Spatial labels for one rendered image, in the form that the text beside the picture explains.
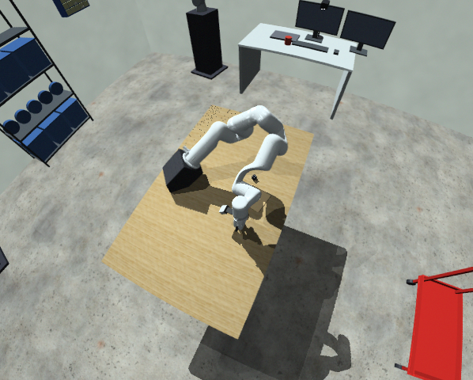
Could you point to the brown mat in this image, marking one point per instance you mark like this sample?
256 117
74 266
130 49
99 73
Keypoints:
263 199

